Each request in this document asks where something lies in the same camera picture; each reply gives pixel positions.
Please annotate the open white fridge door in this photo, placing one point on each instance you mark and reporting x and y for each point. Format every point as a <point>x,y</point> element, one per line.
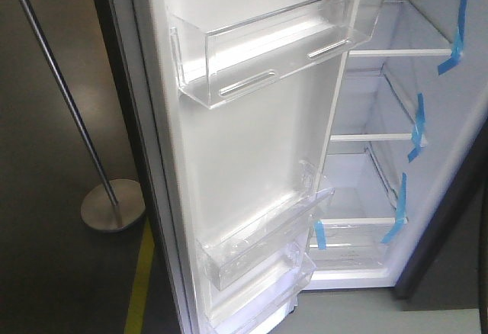
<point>229,107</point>

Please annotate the metal sign stand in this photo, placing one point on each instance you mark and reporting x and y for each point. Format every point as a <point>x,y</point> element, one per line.
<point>116,204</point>

